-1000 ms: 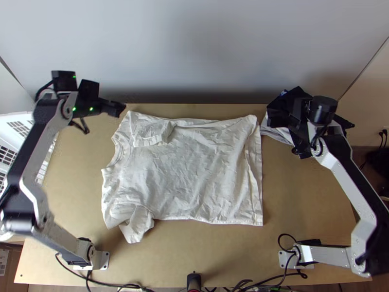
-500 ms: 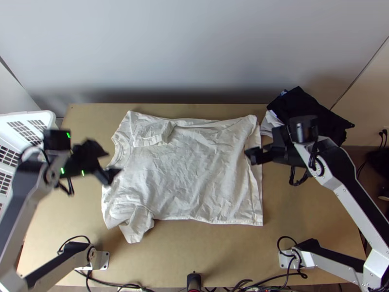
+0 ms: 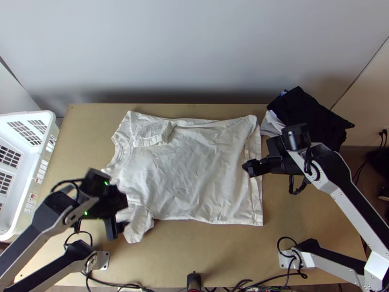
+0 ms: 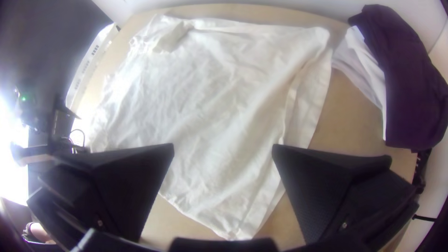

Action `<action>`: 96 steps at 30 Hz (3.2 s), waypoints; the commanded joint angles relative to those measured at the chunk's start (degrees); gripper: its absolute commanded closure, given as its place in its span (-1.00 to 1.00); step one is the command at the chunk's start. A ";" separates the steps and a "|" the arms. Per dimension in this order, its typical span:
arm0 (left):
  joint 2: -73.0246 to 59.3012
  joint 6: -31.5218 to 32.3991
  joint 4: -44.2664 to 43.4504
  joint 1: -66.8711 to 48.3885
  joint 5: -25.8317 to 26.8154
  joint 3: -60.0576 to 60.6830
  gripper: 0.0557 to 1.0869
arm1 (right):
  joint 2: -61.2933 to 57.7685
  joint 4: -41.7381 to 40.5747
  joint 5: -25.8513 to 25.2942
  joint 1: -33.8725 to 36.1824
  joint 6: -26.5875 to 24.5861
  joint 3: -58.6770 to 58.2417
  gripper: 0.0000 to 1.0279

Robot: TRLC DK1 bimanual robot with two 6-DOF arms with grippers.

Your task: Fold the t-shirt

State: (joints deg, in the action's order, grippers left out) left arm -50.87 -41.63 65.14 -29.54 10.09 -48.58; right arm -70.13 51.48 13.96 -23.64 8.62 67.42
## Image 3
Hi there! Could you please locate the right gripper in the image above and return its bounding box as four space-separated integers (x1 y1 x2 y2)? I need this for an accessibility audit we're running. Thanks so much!
242 154 304 178

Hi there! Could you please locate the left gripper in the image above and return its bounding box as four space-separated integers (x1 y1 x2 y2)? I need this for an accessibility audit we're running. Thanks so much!
88 185 130 241

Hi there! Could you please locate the white t-shirt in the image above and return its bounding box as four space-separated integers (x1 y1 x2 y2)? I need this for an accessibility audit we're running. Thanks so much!
102 110 265 244

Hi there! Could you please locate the pile of folded clothes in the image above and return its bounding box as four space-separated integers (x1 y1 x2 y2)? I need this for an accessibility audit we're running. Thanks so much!
260 86 355 153

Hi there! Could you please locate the white laundry basket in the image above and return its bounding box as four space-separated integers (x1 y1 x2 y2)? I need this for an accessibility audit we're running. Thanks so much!
0 110 60 242

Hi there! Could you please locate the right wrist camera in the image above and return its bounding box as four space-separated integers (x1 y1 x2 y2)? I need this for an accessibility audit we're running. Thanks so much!
266 135 288 159

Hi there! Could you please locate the black cable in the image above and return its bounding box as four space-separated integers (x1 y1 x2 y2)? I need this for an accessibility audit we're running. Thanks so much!
287 175 308 195
62 231 94 253
277 237 308 279

